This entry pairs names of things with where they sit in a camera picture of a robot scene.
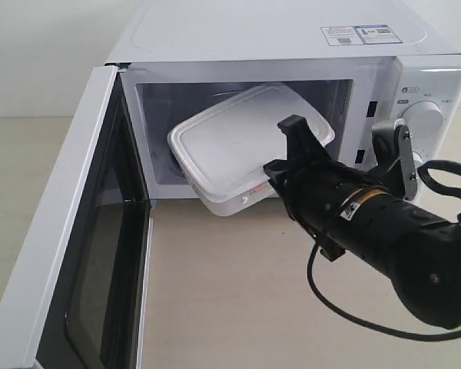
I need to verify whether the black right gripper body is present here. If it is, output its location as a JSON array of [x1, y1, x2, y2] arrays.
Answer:
[[277, 160, 392, 264]]

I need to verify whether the white plastic food container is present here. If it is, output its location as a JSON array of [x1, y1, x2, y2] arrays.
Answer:
[[167, 83, 335, 217]]

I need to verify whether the white microwave door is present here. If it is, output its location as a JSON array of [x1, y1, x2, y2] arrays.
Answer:
[[0, 65, 152, 368]]

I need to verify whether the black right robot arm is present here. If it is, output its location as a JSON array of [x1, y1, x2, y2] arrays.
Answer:
[[264, 115, 461, 342]]

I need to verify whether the white microwave oven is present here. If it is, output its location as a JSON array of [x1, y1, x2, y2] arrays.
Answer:
[[106, 1, 461, 200]]

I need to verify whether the white lower microwave knob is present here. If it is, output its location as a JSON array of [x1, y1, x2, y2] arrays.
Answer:
[[412, 151, 426, 168]]

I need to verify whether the white microwave knob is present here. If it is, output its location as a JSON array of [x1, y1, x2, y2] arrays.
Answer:
[[412, 151, 426, 168], [401, 101, 444, 138]]

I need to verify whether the white upper microwave knob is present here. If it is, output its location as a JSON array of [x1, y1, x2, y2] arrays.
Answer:
[[401, 101, 444, 138]]

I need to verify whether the blue white label sticker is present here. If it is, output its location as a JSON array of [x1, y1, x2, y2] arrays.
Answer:
[[320, 25, 403, 46]]

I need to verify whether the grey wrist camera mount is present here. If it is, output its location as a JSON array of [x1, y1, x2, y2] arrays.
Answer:
[[368, 118, 418, 201]]

